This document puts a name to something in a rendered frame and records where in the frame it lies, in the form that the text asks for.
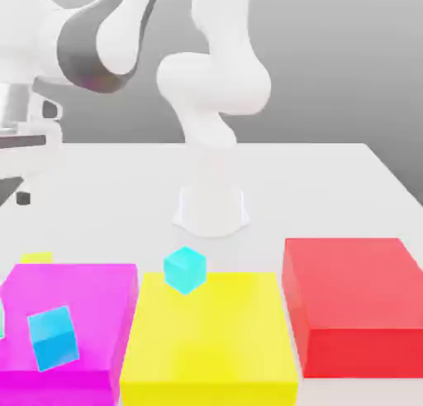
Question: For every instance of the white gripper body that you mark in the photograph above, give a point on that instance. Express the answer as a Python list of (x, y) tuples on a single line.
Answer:
[(49, 154)]

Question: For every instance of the large yellow box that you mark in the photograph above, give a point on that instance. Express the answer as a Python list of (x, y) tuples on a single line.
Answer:
[(211, 330)]

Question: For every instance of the small yellow cube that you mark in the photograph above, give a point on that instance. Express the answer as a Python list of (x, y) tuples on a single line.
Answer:
[(36, 257)]

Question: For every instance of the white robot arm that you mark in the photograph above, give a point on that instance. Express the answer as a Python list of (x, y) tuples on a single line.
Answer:
[(211, 82)]

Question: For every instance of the large red box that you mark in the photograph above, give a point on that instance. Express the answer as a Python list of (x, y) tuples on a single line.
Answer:
[(350, 280)]

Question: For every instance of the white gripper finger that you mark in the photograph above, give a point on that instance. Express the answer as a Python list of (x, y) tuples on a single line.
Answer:
[(23, 198)]

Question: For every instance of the small cyan cube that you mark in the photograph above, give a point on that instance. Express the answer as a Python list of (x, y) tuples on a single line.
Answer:
[(185, 270)]

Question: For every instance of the large magenta box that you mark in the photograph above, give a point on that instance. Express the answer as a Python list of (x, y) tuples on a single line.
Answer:
[(82, 290)]

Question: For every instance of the small blue cube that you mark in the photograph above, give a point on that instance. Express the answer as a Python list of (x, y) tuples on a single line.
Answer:
[(53, 340)]

